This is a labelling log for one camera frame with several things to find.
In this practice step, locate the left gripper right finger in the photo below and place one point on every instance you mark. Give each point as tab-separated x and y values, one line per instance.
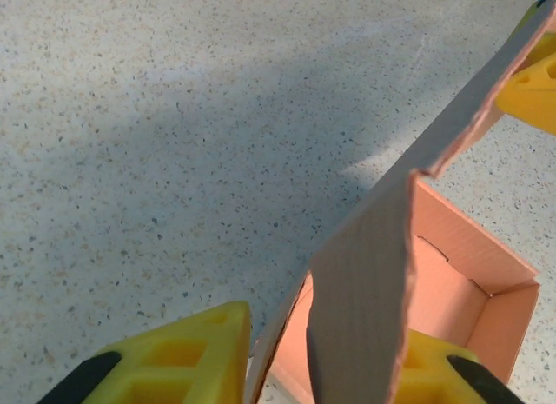
434	369

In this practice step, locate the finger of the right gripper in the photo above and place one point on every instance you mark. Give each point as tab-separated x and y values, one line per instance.
531	14
530	100

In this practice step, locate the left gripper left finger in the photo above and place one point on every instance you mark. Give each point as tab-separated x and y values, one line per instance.
174	360

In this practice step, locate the pink cardboard paper box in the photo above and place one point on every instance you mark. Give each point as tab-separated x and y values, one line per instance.
360	269

